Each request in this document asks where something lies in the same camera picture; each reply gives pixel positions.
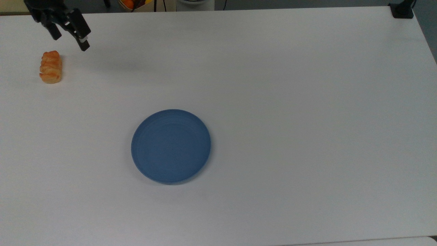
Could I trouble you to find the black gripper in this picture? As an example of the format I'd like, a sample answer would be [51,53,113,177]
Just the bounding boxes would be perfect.
[24,0,92,52]

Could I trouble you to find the black table clamp mount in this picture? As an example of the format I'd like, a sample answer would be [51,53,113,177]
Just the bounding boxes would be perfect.
[389,0,418,19]

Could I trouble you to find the yellowish wooden table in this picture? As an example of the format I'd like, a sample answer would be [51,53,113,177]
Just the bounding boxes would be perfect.
[0,0,47,15]

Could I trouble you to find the blue round plate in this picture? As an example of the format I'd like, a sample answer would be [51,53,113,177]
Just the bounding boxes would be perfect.
[131,109,211,185]

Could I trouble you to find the orange bread loaf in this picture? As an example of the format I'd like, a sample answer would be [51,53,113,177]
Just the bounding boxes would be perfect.
[39,51,63,84]

